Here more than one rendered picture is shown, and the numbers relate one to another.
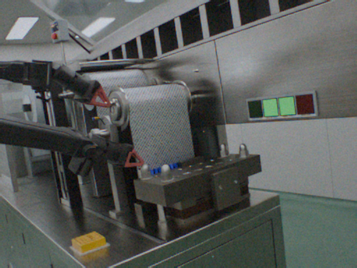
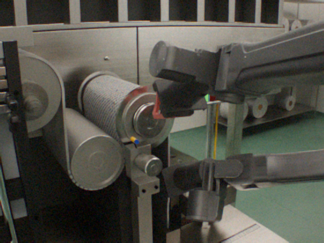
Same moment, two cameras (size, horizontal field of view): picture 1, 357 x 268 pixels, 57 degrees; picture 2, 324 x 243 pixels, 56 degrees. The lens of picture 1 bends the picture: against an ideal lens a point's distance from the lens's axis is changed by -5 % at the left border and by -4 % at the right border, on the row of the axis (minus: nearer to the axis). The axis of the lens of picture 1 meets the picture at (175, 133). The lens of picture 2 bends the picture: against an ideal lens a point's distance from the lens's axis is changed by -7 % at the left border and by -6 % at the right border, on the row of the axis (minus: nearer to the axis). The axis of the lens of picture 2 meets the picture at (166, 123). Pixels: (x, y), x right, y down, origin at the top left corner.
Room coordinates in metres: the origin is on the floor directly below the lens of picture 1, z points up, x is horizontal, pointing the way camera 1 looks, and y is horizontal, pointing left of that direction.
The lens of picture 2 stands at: (1.04, 0.84, 1.46)
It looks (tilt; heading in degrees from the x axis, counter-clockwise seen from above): 18 degrees down; 273
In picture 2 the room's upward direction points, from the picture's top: straight up
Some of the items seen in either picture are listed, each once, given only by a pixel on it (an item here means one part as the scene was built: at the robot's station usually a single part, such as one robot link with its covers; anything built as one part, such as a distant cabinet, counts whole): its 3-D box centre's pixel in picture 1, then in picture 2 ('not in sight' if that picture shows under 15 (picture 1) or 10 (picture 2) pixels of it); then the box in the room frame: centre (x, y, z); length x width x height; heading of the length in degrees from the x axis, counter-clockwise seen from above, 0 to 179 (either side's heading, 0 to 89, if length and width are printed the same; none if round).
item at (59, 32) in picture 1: (58, 31); not in sight; (1.58, 0.47, 1.66); 0.07 x 0.07 x 0.10; 54
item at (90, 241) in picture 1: (88, 242); not in sight; (0.85, 0.27, 0.91); 0.07 x 0.07 x 0.02; 36
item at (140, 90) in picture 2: (118, 109); (146, 118); (1.12, 0.17, 1.25); 0.15 x 0.01 x 0.15; 36
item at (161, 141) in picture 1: (164, 144); (144, 153); (1.14, 0.04, 1.11); 0.23 x 0.01 x 0.18; 126
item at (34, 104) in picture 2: (65, 95); (33, 106); (1.27, 0.39, 1.34); 0.06 x 0.03 x 0.03; 126
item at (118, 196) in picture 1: (111, 169); (144, 210); (1.12, 0.23, 1.05); 0.06 x 0.05 x 0.31; 126
